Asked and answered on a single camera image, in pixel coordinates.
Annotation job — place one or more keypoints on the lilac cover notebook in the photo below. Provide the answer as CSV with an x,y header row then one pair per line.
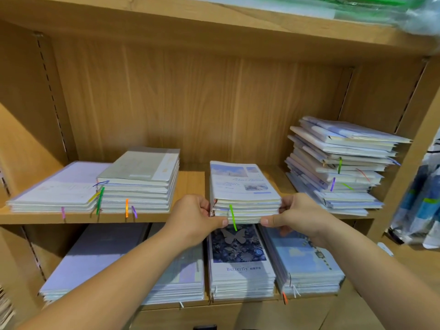
x,y
58,185

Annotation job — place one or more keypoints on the stack of sage cover notebooks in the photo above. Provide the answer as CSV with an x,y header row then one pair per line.
x,y
141,168

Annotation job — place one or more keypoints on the large plain lilac notebook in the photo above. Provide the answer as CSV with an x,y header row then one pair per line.
x,y
89,261

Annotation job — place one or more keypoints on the person's left forearm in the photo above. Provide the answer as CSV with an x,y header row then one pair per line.
x,y
110,285

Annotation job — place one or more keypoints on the stack of sky photo notebooks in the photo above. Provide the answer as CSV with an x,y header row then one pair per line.
x,y
240,182

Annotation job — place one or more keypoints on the stack of flat wrapped packets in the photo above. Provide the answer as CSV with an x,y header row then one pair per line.
x,y
4,309

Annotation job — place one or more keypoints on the pile of small notebooks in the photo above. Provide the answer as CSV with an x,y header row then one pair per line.
x,y
344,154

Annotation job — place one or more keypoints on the stack of green edged packets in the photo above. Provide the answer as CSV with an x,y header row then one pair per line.
x,y
309,4

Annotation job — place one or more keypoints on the sky cloud cover notebook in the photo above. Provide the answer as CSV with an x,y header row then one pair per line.
x,y
302,261

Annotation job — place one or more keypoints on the person's right hand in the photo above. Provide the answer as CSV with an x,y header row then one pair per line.
x,y
309,216

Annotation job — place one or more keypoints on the small black shelf clip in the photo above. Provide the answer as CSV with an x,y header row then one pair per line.
x,y
205,327

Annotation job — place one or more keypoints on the light blue plastic bag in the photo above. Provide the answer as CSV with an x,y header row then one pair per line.
x,y
425,17

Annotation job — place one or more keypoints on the pastel grid pattern notebook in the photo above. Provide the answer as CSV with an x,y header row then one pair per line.
x,y
182,275

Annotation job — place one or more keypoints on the person's left hand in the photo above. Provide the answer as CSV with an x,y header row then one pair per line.
x,y
192,220

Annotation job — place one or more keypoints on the white blue standing pouch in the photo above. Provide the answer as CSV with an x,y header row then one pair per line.
x,y
419,202

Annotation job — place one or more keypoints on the person's right forearm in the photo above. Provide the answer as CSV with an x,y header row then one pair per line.
x,y
385,278

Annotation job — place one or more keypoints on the blue butterfly cover notebook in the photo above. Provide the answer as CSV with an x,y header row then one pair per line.
x,y
240,261

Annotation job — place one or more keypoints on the wooden shelf unit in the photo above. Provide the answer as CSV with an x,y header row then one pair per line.
x,y
206,31

